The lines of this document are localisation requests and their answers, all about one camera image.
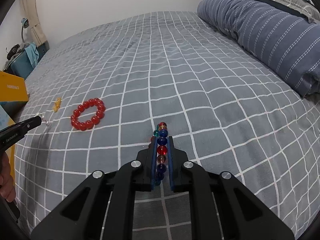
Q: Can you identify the left hand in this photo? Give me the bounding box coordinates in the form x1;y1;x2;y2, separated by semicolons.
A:
0;152;16;203

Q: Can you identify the beige curtain left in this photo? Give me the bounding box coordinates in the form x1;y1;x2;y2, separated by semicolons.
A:
20;0;47;47

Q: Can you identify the grey checked bed sheet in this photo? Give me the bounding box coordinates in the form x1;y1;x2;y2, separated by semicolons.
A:
15;12;319;237

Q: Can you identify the blue desk lamp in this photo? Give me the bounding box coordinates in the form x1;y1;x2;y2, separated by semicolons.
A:
21;18;29;43

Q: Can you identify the light blue cloth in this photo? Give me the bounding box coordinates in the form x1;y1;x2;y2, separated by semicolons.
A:
24;42;40;69

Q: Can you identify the yellow bead earring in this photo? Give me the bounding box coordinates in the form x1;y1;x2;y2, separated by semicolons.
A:
53;97;62;113

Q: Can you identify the multicolour glass bead bracelet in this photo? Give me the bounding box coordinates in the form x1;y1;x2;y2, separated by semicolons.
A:
149;121;169;186

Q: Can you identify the red bead bracelet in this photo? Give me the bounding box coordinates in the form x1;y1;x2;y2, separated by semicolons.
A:
70;97;106;132

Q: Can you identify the white pearl earring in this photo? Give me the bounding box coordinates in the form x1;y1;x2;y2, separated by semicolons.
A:
36;113;50;127

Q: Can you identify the white cardboard box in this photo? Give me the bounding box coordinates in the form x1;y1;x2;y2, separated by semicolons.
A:
0;70;30;176

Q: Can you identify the blue striped pillow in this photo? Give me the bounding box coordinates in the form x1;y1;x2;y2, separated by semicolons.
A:
197;0;319;96

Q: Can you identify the teal suitcase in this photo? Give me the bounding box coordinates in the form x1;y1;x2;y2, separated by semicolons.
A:
3;42;49;79

